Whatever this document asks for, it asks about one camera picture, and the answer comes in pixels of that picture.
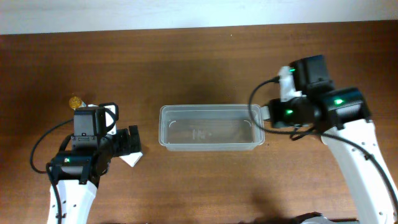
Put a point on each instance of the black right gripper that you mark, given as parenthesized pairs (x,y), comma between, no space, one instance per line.
(278,117)

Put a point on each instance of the small jar gold lid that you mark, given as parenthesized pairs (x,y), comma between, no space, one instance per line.
(76,102)

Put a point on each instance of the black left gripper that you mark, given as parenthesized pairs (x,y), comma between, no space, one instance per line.
(125,148)

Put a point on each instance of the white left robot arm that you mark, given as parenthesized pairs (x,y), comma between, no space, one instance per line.
(84,157)

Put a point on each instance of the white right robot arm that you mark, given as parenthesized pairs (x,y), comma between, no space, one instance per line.
(343,121)

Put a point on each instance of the clear plastic container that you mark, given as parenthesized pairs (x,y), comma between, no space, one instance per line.
(223,127)

